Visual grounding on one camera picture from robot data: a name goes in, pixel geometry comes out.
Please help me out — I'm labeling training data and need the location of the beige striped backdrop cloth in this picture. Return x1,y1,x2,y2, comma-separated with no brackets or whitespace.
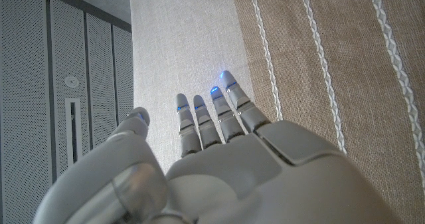
127,0,425,224

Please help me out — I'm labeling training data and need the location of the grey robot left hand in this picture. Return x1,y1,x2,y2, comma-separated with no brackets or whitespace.
33,70,404,224

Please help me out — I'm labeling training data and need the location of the white round ceiling sensor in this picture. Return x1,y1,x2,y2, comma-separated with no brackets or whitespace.
64,76,80,88

